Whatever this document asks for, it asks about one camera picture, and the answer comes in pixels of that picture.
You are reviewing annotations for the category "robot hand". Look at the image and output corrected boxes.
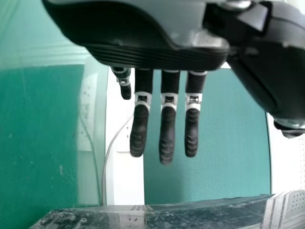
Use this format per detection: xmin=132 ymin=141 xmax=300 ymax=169
xmin=41 ymin=0 xmax=305 ymax=166

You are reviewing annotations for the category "white socket strip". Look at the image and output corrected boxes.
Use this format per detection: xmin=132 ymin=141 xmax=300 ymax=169
xmin=79 ymin=71 xmax=96 ymax=152

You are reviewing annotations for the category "grey cable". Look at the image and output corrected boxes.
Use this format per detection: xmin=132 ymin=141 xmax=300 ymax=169
xmin=101 ymin=114 xmax=135 ymax=206

